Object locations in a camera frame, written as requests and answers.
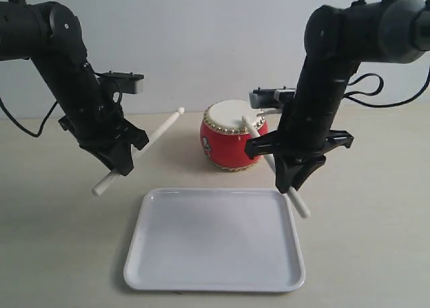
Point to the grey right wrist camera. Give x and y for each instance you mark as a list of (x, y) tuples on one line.
[(271, 98)]

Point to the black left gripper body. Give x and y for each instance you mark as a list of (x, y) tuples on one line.
[(98, 124)]

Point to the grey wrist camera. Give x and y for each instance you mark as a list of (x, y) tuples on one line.
[(130, 83), (271, 98)]

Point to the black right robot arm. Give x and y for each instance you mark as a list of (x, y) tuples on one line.
[(337, 41)]

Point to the small red drum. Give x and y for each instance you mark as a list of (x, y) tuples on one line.
[(223, 135)]

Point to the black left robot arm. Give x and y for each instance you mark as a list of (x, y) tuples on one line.
[(50, 35)]

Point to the white rectangular plastic tray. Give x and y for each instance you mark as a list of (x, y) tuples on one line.
[(215, 240)]

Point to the white drumstick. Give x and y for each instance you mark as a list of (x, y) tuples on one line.
[(292, 194), (108, 179)]

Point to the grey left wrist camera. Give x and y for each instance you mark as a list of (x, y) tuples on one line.
[(130, 83)]

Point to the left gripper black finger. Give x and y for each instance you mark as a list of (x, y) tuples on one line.
[(105, 156), (121, 157)]

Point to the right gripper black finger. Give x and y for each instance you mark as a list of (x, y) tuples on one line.
[(286, 174), (307, 169)]

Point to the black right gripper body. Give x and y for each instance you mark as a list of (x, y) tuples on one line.
[(304, 130)]

